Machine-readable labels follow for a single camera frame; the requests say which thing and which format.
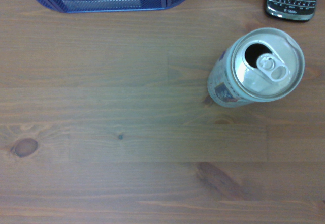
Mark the silver aluminium drink can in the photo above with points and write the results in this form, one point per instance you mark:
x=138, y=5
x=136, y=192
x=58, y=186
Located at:
x=256, y=81

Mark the black keypad mobile phone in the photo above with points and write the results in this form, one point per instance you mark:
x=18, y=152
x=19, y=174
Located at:
x=292, y=3

